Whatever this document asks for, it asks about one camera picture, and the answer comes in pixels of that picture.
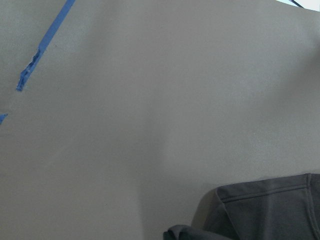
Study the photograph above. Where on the dark brown t-shirt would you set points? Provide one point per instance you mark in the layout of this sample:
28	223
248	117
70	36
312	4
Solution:
284	208

